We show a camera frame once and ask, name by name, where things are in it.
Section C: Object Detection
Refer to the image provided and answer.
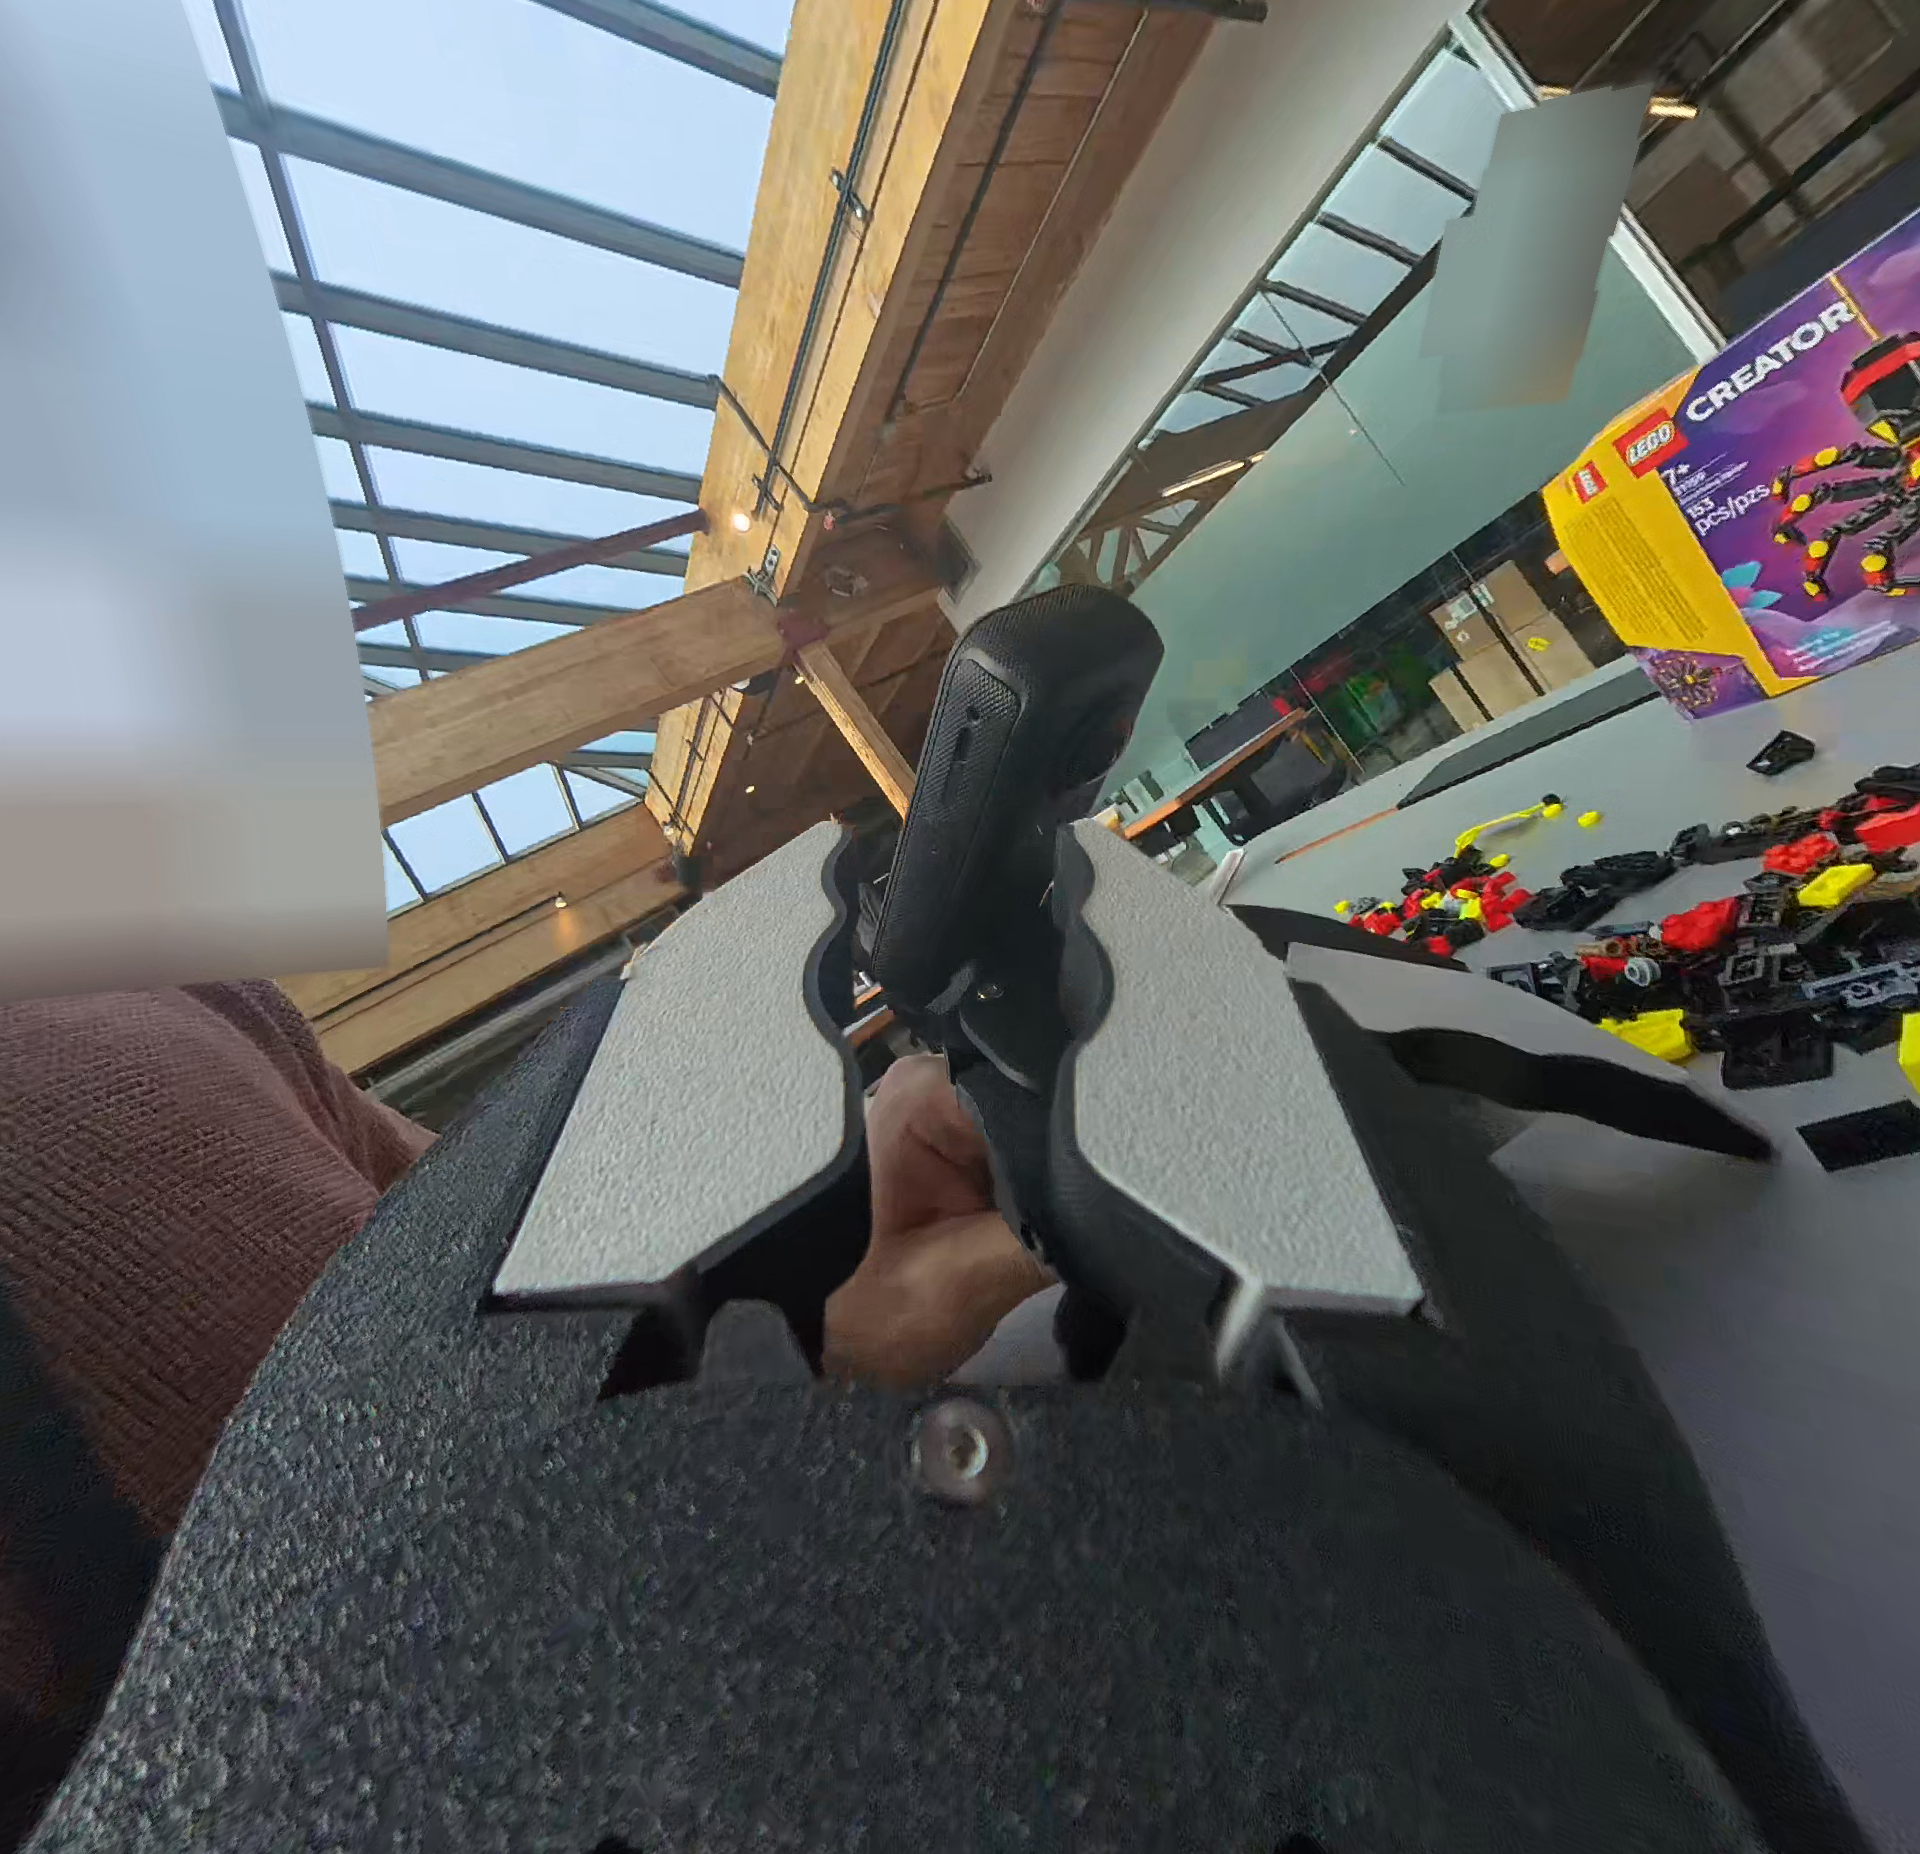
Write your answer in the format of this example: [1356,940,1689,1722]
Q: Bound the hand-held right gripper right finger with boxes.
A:
[1050,822,1429,1412]

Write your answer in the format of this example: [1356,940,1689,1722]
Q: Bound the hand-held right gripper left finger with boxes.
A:
[492,820,874,1379]

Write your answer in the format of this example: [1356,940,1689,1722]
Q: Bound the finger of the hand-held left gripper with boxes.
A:
[1282,943,1781,1163]

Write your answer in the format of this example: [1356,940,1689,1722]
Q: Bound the grey desk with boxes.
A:
[1222,654,1920,1854]

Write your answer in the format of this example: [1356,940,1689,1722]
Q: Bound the person's left hand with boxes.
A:
[821,1051,1055,1388]

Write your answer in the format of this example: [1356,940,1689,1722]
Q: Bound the yellow curved toy piece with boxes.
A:
[1452,793,1564,858]

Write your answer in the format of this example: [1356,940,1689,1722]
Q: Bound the pile of toy bricks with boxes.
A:
[1336,764,1920,1096]

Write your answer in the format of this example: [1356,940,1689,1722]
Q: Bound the stack of cardboard boxes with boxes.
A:
[1425,565,1600,731]

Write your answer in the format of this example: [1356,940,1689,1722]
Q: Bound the flat black toy plate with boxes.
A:
[1795,1101,1920,1174]

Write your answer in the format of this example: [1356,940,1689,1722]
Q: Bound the purple and yellow toy box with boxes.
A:
[1542,241,1920,725]

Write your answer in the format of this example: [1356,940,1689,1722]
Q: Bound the person's maroon sweater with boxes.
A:
[0,980,439,1796]

